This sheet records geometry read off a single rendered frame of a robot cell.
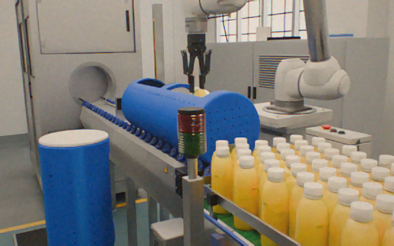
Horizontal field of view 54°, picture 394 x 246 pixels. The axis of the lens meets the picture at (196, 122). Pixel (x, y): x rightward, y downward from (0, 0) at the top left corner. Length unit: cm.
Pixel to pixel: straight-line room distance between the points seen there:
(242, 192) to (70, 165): 77
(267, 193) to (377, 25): 348
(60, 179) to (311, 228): 104
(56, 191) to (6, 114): 484
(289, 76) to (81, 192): 116
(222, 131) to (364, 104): 204
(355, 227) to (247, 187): 35
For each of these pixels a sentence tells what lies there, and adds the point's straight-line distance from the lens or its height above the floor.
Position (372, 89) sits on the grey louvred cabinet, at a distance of 336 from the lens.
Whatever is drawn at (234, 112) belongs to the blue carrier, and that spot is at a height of 116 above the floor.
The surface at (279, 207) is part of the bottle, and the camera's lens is 96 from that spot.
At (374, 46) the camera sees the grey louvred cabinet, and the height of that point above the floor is 138.
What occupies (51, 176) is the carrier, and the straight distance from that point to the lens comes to 163.
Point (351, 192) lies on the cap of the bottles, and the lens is 85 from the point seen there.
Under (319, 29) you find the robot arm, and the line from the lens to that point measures 191.
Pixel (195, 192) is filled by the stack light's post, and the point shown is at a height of 107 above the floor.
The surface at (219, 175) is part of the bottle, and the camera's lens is 115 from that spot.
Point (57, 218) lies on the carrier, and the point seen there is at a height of 73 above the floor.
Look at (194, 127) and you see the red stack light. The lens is 83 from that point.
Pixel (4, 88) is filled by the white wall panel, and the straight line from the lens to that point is 638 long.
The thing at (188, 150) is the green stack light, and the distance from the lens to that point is 84.
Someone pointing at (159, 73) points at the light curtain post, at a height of 122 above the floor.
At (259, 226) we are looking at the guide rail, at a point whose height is 96.
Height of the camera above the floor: 139
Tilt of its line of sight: 11 degrees down
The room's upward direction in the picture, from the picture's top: 1 degrees counter-clockwise
